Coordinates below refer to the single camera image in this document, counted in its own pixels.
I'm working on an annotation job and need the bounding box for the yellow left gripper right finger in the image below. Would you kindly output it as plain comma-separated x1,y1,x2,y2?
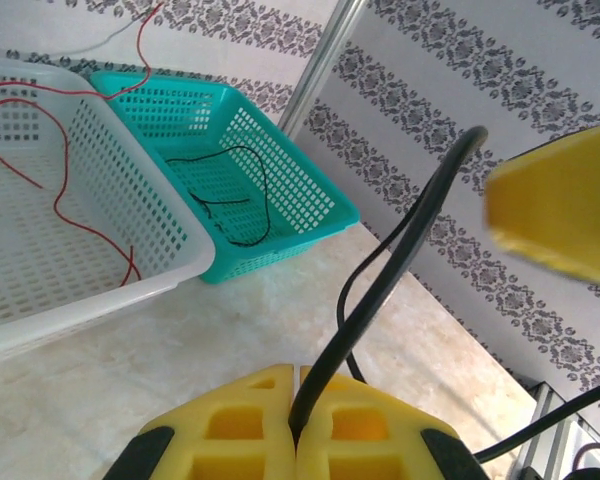
296,365,487,480

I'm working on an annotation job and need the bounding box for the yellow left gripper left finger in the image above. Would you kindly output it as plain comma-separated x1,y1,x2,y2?
102,363,298,480

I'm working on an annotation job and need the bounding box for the pile of coloured wires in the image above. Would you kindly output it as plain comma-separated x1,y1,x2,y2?
288,124,489,441

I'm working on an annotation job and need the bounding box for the thin black wire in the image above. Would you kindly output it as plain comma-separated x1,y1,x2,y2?
166,143,268,250
473,377,600,464

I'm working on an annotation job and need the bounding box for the thin red wire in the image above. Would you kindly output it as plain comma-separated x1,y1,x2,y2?
0,97,142,290
0,2,164,101

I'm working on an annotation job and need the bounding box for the white perforated plastic basket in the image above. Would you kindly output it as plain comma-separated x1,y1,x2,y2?
0,54,217,369

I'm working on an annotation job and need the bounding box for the teal perforated plastic basket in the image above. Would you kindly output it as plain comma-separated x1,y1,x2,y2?
87,69,361,286

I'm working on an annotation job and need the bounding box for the aluminium table edge rail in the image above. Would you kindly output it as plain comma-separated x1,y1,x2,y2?
512,382,600,480

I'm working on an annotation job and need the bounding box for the aluminium frame post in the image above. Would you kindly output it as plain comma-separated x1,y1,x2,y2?
277,0,369,139

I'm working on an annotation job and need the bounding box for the thin white wire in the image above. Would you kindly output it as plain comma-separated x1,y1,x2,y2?
53,12,150,58

